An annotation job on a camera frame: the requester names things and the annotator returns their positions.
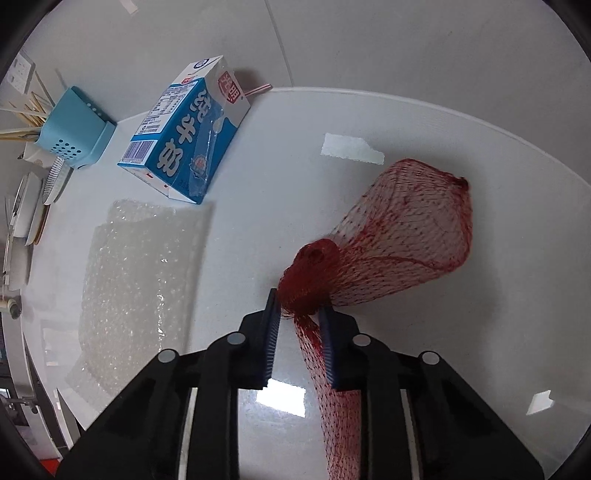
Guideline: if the red mesh net bag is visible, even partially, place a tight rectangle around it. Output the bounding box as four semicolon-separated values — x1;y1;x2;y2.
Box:
278;158;474;480

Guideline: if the white ribbed dish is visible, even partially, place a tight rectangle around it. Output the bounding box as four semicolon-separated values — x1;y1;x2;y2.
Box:
42;156;65;206

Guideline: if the white wall socket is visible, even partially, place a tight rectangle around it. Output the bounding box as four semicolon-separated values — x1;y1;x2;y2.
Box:
2;52;35;90

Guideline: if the stack of white plates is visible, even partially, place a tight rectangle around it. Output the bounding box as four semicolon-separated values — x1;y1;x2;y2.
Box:
4;166;75;291

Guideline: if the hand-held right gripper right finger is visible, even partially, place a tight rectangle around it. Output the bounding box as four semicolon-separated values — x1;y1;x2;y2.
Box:
318;305;546;480

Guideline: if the blue white milk carton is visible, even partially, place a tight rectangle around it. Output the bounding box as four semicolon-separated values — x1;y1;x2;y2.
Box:
117;55;252;205

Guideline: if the blue perforated utensil holder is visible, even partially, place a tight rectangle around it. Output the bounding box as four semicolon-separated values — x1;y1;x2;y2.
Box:
38;87;116;169

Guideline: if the bundle of wooden chopsticks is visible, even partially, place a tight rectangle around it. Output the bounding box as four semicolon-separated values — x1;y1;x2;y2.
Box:
0;69;58;141

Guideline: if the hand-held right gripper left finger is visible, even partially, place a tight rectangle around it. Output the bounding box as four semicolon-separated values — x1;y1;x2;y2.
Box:
55;287;282;480

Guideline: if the clear bubble wrap sheet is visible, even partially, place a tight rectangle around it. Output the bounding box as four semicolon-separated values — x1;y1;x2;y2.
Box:
65;198;215;393

